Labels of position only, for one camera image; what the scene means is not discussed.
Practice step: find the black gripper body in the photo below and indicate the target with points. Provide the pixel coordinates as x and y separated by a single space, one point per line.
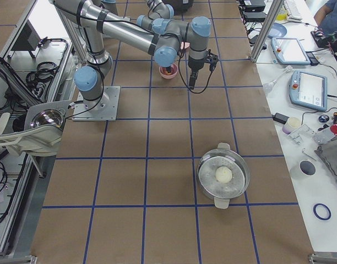
195 64

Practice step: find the pink bowl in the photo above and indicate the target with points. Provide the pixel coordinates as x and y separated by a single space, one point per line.
174 69

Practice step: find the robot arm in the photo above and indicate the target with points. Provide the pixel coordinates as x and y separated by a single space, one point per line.
196 32
151 33

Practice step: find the pink plate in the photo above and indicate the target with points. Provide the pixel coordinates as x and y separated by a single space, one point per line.
185 45

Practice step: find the blue plate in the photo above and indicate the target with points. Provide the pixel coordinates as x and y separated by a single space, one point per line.
277 30

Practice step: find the black rice cooker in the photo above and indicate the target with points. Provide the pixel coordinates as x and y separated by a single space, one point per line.
180 5

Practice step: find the light bulb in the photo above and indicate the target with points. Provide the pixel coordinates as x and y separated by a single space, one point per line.
268 86

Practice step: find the upper teach pendant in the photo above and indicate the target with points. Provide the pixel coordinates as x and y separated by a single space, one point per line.
289 51

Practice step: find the teach pendant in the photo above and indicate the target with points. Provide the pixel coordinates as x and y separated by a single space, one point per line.
289 51
308 90

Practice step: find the black power adapter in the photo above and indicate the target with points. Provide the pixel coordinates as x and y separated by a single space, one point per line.
280 118

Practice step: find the steel steamer pot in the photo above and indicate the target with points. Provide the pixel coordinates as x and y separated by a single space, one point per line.
222 193

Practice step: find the white steamed bun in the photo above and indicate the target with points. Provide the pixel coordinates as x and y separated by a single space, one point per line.
223 174

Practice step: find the lower teach pendant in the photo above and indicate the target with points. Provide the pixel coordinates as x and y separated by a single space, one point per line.
308 90

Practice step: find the seated person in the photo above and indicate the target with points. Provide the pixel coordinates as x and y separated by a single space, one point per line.
326 17

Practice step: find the white cup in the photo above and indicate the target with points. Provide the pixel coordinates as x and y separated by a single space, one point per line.
304 169

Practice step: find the glass pot lid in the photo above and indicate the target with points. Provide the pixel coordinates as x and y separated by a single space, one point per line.
47 117

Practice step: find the aluminium frame post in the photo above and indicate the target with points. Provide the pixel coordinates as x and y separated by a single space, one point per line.
269 20

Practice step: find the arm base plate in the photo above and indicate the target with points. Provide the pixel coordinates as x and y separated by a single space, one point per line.
106 109

